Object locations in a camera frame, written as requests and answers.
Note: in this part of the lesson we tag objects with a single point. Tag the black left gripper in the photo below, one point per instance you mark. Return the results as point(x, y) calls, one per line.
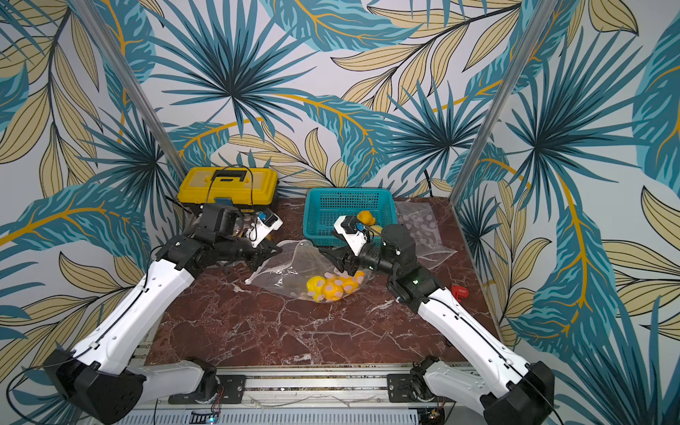
point(263, 252)

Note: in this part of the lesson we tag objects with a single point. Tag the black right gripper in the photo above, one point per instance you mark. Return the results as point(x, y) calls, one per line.
point(353, 258)

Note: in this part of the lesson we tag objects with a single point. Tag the dotted zip-top bag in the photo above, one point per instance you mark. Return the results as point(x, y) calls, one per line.
point(286, 274)
point(245, 225)

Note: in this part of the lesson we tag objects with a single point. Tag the clear zip-top bag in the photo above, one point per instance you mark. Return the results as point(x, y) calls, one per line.
point(420, 221)

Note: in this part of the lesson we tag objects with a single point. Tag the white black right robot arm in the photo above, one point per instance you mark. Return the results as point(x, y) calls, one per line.
point(505, 389)

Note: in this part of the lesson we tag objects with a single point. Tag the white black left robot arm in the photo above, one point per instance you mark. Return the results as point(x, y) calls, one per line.
point(95, 375)

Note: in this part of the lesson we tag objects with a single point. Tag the yellow fruits in middle bag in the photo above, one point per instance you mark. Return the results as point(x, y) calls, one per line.
point(334, 287)

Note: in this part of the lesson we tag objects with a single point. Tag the teal plastic basket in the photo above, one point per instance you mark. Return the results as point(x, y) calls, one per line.
point(324, 206)

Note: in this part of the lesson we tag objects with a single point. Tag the yellow black toolbox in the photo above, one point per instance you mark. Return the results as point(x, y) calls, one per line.
point(244, 188)

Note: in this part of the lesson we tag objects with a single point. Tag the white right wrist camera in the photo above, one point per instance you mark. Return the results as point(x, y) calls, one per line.
point(353, 231)

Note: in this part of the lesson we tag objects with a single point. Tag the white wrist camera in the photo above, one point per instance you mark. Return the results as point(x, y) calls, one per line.
point(264, 223)
point(353, 231)

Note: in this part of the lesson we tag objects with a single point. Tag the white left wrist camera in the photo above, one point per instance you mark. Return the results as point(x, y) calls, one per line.
point(264, 223)

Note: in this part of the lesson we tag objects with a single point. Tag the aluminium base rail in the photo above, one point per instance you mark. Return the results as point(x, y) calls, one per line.
point(356, 394)

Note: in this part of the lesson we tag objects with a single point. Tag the left aluminium frame post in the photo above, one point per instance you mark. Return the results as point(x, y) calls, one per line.
point(104, 39)

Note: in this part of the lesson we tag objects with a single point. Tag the aluminium frame post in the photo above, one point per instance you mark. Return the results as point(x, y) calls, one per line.
point(104, 39)
point(515, 67)

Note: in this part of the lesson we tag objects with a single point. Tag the right aluminium frame post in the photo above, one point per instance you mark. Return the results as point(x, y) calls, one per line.
point(515, 67)

